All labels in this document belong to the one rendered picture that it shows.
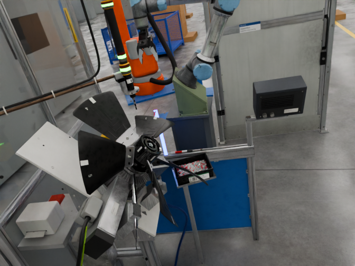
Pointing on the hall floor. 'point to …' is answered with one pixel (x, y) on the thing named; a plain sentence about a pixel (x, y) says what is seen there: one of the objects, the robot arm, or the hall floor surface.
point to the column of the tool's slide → (9, 252)
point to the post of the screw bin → (193, 224)
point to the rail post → (253, 197)
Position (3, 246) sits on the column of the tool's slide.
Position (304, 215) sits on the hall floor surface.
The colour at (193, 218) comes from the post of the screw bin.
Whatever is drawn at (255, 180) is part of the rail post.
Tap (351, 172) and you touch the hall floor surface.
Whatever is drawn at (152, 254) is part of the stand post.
